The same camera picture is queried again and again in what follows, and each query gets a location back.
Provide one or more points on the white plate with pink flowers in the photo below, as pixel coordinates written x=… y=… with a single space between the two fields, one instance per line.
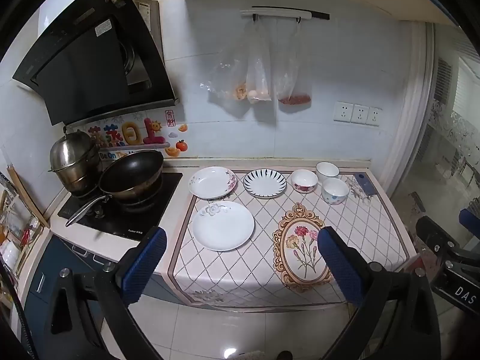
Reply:
x=210 y=184

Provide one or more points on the white bowl with red flowers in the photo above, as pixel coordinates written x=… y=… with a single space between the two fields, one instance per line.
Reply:
x=303 y=182

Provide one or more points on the white bowl with blue dots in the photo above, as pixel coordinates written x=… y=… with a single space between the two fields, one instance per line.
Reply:
x=335 y=191

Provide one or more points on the black range hood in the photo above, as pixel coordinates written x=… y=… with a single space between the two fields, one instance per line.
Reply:
x=86 y=63

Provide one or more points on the frosted glass sliding door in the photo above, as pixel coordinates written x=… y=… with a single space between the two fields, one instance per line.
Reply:
x=446 y=150

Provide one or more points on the blue kitchen cabinet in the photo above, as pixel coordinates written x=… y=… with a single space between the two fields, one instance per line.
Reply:
x=56 y=262

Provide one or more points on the white bowl with dark rim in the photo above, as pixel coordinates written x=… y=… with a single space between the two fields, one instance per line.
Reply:
x=328 y=170

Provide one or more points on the black gas stove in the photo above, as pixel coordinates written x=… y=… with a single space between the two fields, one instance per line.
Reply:
x=150 y=213

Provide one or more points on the large plain white plate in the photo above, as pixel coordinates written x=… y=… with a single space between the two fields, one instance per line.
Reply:
x=225 y=228

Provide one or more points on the wooden board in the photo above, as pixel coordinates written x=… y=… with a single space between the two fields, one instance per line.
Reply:
x=28 y=195

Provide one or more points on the white plate with dark stripes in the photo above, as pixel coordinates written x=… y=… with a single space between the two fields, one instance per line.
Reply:
x=264 y=184

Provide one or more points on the white wall socket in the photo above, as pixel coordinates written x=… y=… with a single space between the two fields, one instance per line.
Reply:
x=360 y=114
x=343 y=111
x=374 y=116

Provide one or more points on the wall hook rack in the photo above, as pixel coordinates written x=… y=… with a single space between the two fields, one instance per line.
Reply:
x=281 y=13

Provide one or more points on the floral diamond-pattern tablecloth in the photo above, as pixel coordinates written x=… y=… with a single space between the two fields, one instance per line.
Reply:
x=240 y=270

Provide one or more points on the stainless steel steamer pot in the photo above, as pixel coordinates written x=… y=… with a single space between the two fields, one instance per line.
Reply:
x=71 y=153

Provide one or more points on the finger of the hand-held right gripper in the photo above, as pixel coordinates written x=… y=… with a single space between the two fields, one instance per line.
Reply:
x=470 y=219
x=435 y=236

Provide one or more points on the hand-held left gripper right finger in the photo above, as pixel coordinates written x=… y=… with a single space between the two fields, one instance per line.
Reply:
x=341 y=266

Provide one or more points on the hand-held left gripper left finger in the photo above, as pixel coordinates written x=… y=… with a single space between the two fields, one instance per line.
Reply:
x=144 y=266

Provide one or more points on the black wok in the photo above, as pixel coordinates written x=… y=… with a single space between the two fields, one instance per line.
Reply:
x=131 y=170

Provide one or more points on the blue smartphone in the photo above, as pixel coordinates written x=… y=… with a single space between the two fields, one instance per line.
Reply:
x=364 y=184

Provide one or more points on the clear plastic bag with eggs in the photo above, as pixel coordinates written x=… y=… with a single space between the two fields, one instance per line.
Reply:
x=259 y=82

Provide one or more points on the colourful lettering wall sticker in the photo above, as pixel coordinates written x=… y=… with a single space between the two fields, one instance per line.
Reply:
x=131 y=135

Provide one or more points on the clear plastic bag red contents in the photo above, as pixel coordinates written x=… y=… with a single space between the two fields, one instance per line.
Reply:
x=294 y=90

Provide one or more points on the storage shelf with kitchen items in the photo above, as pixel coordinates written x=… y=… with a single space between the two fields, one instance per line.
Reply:
x=15 y=232

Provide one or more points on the clear plastic bag with ginger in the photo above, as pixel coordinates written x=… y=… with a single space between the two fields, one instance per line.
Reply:
x=230 y=78

